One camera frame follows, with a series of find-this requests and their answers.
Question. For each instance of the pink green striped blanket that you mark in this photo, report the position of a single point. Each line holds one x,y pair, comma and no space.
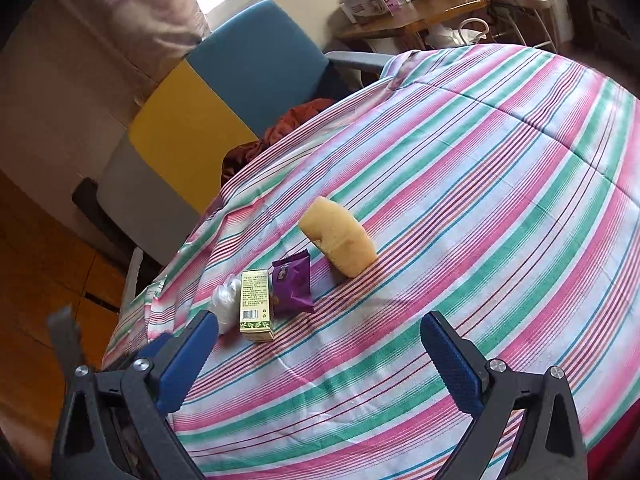
450,185

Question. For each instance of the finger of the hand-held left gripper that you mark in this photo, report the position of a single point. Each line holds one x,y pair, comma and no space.
65,335

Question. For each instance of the small green carton box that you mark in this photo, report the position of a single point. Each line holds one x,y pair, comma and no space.
256,305

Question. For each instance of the rust red cloth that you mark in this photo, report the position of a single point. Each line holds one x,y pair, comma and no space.
290,125

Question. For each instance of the cluttered shelf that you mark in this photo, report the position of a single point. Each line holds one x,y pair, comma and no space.
535,0

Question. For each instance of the small yellow sponge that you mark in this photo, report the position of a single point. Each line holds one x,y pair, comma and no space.
340,240

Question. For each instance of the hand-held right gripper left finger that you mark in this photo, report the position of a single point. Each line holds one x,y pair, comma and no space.
187,360

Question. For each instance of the blue yellow grey sofa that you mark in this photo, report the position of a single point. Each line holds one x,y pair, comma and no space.
260,60

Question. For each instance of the wooden desk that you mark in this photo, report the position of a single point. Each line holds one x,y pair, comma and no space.
395,22

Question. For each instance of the purple snack packet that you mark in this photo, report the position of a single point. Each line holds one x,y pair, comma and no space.
292,285

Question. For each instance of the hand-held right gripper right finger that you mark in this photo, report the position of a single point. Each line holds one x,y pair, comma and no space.
452,365

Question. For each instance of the clear plastic bag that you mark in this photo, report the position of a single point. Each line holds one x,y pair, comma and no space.
227,302

